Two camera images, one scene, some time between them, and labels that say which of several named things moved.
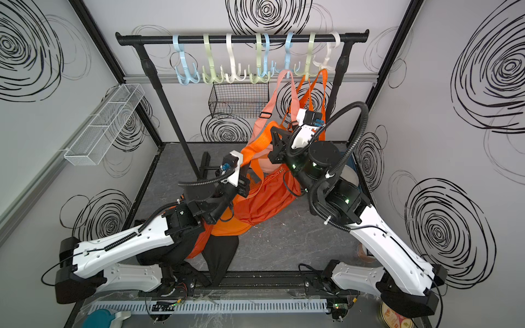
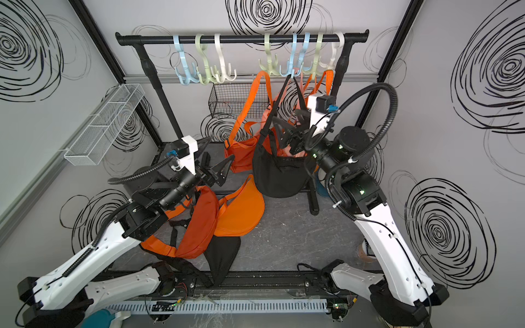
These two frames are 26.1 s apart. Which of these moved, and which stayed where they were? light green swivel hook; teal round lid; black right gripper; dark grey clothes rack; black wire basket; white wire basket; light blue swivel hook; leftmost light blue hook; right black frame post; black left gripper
Moved: light blue swivel hook; black left gripper; black right gripper; light green swivel hook
Stayed: black wire basket; teal round lid; white wire basket; dark grey clothes rack; leftmost light blue hook; right black frame post
